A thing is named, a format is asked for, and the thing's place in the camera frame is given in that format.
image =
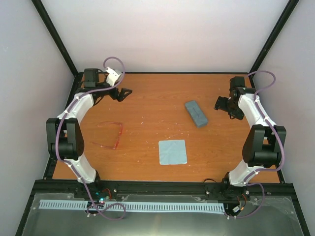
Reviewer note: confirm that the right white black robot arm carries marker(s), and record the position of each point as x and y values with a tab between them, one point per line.
264	145

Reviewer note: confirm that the right black frame post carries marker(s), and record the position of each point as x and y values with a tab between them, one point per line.
282	20

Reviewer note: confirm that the black aluminium frame rail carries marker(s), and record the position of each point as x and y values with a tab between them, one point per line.
201	189

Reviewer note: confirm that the light blue slotted cable duct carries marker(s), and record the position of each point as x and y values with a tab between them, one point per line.
137	206

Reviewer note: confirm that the metal base plate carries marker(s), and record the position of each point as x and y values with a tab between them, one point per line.
271	216

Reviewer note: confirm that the left black frame post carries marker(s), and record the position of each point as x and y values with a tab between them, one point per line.
39	6

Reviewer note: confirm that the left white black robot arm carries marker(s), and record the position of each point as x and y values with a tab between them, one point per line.
64	137

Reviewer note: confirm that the pink transparent sunglasses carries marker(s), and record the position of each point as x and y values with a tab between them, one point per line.
107	134

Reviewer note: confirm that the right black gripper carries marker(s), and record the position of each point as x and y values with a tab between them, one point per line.
220	103

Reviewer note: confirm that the black frame post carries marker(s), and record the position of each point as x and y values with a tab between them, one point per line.
282	20
39	6

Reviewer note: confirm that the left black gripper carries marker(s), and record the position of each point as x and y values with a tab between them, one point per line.
119	97

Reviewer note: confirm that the grey glasses case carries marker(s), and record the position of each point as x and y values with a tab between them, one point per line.
196	114

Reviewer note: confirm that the light blue cleaning cloth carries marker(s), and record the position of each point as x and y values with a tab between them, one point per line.
172	152

